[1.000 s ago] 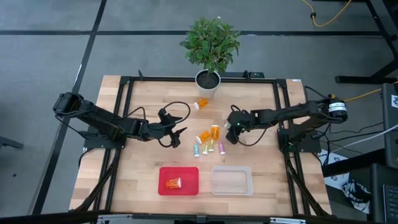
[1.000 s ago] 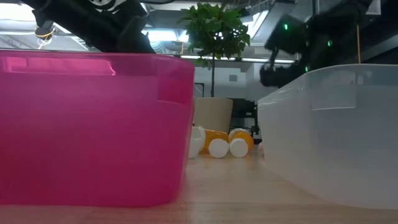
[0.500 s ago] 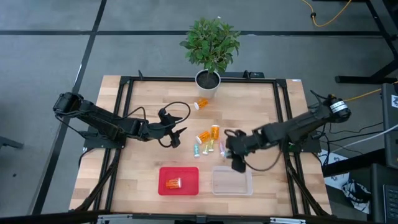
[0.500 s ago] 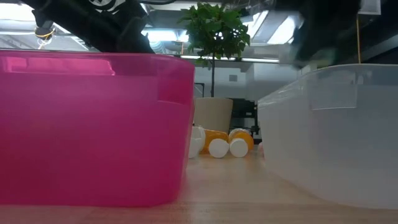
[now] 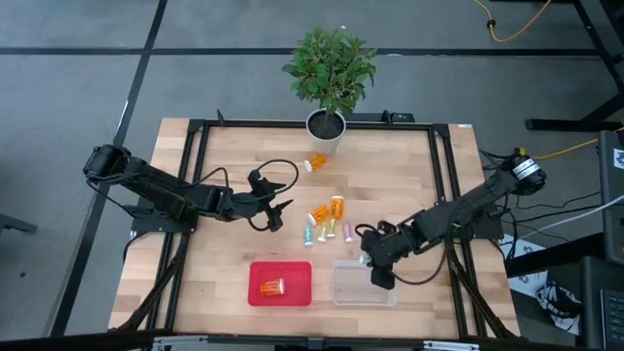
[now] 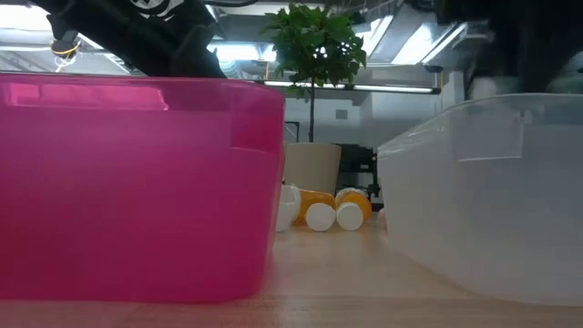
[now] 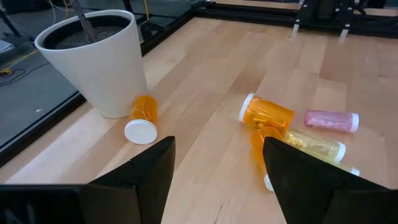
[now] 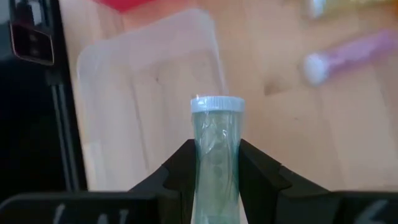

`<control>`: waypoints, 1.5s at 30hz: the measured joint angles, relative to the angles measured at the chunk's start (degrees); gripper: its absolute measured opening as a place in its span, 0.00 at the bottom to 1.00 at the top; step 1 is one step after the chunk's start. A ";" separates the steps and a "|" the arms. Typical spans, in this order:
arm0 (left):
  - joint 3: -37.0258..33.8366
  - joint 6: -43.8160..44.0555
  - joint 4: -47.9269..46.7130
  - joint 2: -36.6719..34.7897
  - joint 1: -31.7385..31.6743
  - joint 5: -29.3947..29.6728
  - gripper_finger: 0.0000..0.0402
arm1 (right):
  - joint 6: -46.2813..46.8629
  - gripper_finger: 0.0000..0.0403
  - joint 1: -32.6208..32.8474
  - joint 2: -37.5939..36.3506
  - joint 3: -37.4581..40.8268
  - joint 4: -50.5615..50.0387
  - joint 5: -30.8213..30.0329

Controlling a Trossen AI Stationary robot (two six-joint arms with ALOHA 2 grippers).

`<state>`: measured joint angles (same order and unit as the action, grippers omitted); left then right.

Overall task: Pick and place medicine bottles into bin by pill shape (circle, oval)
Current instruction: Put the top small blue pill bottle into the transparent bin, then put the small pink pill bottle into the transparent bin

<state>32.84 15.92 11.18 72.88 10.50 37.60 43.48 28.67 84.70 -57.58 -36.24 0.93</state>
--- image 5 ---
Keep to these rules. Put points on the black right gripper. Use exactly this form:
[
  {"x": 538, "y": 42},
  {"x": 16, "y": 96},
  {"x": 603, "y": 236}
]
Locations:
[{"x": 385, "y": 246}]

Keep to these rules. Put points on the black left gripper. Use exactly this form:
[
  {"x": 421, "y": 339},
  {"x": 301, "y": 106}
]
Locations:
[{"x": 253, "y": 202}]

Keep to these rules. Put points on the teal small vial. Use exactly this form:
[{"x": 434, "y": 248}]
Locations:
[
  {"x": 308, "y": 235},
  {"x": 364, "y": 261}
]

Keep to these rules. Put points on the purple small vial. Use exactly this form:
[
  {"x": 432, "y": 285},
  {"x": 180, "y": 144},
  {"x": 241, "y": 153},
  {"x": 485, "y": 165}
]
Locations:
[{"x": 347, "y": 232}]

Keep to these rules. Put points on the yellow small vial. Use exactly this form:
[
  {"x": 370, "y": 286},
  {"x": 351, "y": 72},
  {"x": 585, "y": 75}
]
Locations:
[
  {"x": 331, "y": 227},
  {"x": 322, "y": 234}
]

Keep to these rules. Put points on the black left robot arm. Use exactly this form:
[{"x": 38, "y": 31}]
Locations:
[{"x": 161, "y": 187}]

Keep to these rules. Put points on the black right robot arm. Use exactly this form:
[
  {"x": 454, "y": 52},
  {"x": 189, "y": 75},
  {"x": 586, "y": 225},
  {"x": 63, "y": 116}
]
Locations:
[{"x": 468, "y": 205}]

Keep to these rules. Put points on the clear plastic bin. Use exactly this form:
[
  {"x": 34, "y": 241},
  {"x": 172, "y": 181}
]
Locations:
[{"x": 351, "y": 292}]

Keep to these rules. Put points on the red plastic bin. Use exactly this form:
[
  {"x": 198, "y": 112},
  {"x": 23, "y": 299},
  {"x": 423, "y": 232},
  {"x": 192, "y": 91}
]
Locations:
[{"x": 292, "y": 273}]

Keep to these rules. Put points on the white plant pot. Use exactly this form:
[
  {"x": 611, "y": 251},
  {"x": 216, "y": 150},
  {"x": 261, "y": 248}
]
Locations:
[{"x": 325, "y": 144}]

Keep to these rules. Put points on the green leafy plant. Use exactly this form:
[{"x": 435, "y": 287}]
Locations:
[{"x": 331, "y": 68}]

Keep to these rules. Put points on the white black patterned bag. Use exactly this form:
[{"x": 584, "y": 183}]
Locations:
[{"x": 556, "y": 297}]

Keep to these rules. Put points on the black equipment box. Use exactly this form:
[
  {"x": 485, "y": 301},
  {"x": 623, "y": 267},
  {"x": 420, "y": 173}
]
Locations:
[{"x": 592, "y": 302}]

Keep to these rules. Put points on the grey computer tower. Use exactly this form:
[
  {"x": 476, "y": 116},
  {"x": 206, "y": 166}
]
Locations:
[{"x": 612, "y": 205}]

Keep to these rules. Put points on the grey furniture leg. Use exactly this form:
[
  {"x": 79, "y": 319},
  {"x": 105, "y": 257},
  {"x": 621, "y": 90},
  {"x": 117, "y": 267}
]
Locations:
[{"x": 14, "y": 224}]

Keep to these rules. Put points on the black metal table frame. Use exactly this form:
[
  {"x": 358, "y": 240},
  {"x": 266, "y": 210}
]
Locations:
[{"x": 244, "y": 124}]

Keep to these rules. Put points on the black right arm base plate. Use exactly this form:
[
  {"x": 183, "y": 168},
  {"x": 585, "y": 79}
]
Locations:
[{"x": 487, "y": 231}]

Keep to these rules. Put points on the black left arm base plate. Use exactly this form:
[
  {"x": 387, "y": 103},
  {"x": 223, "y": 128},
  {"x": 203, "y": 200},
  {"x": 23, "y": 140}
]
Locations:
[{"x": 161, "y": 225}]

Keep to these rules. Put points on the black bracket device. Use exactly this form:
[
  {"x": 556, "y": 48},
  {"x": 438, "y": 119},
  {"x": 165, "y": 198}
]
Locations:
[{"x": 400, "y": 117}]

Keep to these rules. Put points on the black desk leg frame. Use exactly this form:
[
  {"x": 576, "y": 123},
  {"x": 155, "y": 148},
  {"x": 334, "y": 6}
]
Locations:
[{"x": 560, "y": 124}]

